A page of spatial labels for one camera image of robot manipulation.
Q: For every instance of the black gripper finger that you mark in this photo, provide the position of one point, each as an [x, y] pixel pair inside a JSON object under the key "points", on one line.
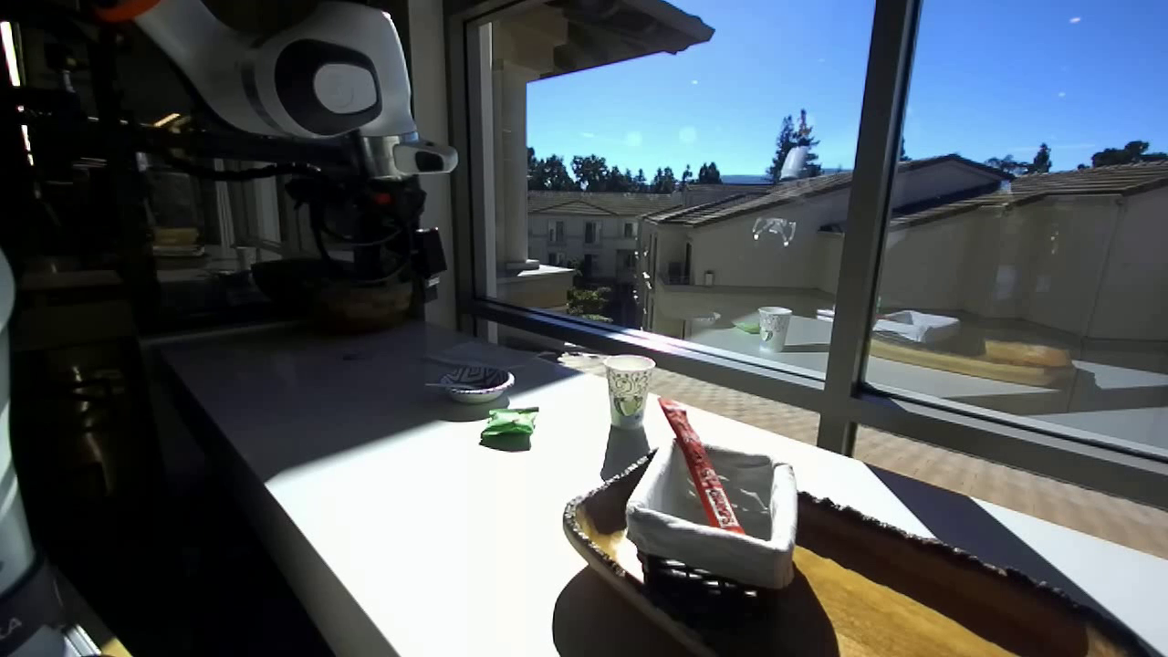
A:
{"points": [[388, 305], [335, 306]]}

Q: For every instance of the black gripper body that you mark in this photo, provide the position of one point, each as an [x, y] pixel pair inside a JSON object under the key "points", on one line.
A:
{"points": [[367, 222]]}

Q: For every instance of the green sachet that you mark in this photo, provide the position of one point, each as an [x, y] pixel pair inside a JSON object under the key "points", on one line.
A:
{"points": [[510, 428]]}

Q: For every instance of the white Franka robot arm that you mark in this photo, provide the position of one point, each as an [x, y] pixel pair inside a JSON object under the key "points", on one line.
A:
{"points": [[305, 73]]}

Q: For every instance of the white square box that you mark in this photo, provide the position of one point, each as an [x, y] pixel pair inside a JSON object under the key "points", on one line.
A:
{"points": [[715, 522]]}

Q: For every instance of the small blue patterned bowl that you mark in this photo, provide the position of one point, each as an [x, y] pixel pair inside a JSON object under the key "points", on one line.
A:
{"points": [[478, 385]]}

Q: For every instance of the white paper cup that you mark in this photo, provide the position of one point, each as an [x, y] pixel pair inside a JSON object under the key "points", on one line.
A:
{"points": [[630, 389]]}

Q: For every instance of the red stick utensil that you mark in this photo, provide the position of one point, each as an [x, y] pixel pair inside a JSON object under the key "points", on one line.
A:
{"points": [[701, 467]]}

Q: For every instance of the brown wooden tray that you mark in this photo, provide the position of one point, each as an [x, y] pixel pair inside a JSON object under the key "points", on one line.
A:
{"points": [[877, 597]]}

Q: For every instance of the window frame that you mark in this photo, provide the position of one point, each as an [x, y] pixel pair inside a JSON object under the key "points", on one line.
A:
{"points": [[867, 221]]}

